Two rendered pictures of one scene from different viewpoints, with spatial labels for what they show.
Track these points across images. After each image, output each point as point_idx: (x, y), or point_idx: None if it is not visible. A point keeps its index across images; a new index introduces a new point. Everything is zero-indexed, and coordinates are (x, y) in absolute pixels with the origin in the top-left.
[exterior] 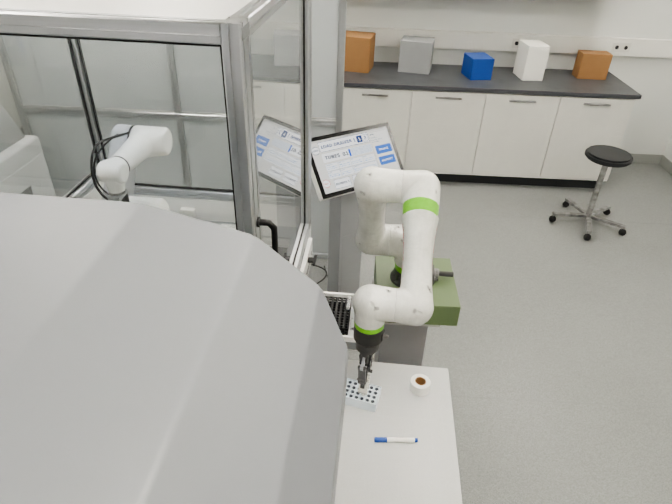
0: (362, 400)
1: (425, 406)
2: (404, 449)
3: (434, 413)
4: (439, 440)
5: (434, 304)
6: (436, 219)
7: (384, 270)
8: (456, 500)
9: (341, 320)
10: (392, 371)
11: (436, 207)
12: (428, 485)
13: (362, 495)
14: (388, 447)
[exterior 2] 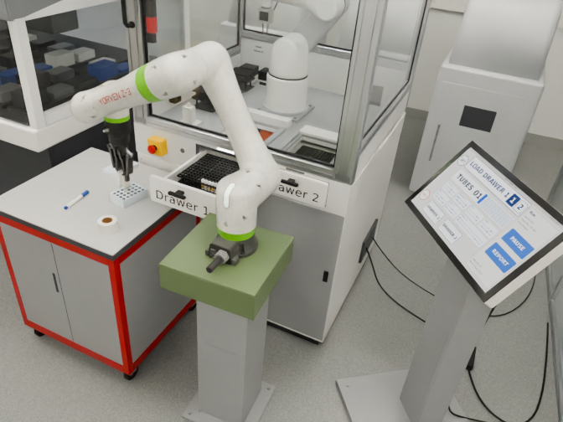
0: (120, 189)
1: (89, 225)
2: (66, 203)
3: (77, 227)
4: (54, 219)
5: (178, 246)
6: (131, 81)
7: (260, 234)
8: (7, 208)
9: (190, 175)
10: (140, 222)
11: (140, 74)
12: (30, 202)
13: (58, 177)
14: (76, 197)
